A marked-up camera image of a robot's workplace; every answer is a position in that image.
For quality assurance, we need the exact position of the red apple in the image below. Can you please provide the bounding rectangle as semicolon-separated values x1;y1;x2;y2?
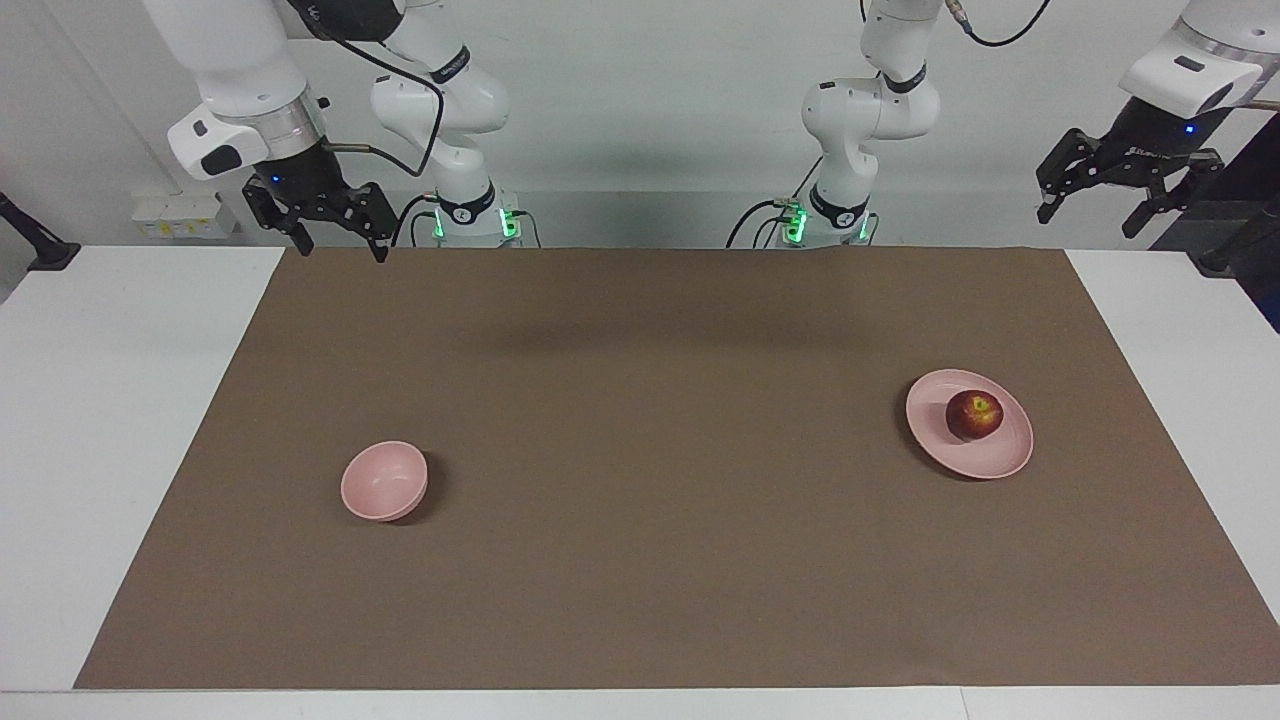
945;390;1005;443

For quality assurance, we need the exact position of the pink bowl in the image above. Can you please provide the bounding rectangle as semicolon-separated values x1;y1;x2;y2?
340;440;430;523

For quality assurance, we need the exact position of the pink plate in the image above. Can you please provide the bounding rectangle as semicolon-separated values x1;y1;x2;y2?
905;369;1035;480

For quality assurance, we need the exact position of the black clamp stand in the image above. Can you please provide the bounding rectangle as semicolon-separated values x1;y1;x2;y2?
1195;195;1280;278
0;190;82;273

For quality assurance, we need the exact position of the white power strip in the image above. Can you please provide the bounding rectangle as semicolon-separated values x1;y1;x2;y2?
130;190;241;242

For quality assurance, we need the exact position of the dark panel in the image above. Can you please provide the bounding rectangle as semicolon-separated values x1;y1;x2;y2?
1150;112;1280;333

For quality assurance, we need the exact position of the brown table mat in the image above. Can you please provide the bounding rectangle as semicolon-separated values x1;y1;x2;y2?
75;246;1280;691

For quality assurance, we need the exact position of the black base cable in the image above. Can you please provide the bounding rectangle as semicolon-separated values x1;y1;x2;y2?
725;155;826;249
388;193;443;249

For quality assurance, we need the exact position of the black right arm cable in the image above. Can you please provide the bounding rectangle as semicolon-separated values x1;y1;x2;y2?
288;0;447;179

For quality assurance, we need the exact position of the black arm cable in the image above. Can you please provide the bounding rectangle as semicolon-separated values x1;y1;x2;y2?
945;0;1053;49
288;0;447;179

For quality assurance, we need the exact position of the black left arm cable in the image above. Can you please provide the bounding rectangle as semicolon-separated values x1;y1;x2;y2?
945;0;1053;49

